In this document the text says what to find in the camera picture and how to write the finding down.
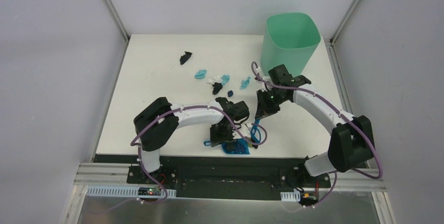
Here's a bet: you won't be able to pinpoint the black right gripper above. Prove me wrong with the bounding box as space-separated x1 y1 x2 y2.
256 88 288 120

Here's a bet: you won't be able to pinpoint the blue plastic dustpan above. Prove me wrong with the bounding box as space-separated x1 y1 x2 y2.
203 139 250 155

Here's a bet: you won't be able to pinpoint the blue hand brush black bristles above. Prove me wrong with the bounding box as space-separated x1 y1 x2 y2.
246 119 262 143

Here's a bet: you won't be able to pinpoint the small black paper scrap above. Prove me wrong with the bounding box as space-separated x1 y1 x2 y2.
212 82 223 95

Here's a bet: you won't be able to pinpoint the white paper scrap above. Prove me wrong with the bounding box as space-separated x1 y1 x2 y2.
206 75 222 85

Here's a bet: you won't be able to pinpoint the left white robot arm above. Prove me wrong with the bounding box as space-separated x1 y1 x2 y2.
131 97 250 185

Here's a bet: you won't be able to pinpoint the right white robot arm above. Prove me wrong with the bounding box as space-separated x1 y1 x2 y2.
251 62 376 187

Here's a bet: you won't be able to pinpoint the green plastic bin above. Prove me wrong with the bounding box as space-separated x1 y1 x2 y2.
260 13 321 76

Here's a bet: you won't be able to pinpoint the black paper scrap far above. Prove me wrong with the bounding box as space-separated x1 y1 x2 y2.
180 51 193 65

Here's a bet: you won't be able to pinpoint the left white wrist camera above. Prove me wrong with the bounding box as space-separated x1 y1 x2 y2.
239 126 251 141

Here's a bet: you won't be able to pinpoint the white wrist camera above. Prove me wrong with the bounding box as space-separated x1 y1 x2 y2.
239 126 251 141
261 75 272 83

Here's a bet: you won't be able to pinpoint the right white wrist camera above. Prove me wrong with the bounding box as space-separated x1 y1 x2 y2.
261 75 272 83

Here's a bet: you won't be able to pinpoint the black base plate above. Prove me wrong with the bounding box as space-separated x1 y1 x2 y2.
93 154 332 200

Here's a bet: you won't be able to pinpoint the right white cable duct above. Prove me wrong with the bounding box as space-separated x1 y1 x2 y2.
280 191 301 202

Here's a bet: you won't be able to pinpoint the white cable duct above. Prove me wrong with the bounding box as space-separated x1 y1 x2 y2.
280 191 301 202
86 186 176 198

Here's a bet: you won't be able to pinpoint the left white cable duct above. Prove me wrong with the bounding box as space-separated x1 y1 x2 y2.
86 186 176 198

